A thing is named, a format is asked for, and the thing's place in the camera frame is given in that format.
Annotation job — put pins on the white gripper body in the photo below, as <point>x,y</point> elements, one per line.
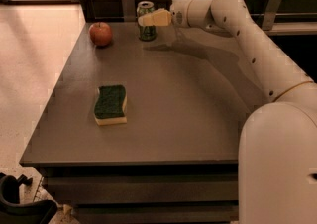
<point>178,14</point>

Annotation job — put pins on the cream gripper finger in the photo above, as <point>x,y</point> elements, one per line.
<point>157,18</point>

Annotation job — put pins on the green soda can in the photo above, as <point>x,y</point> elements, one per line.
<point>146,33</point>

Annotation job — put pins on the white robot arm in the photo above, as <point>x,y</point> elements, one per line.
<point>277,162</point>

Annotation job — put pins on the green and yellow sponge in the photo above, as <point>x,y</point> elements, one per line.
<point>110,106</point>

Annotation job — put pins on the red apple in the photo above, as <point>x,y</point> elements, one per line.
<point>100,34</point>

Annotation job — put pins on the grey cabinet with drawers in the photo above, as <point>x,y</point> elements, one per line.
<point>175,159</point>

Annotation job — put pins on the left metal bracket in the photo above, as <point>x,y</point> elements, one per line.
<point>129,10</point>

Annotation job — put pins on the metal bracket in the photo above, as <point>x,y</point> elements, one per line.
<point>129,10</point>
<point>267,17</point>

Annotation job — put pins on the right metal bracket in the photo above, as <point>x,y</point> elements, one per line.
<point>267,17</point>

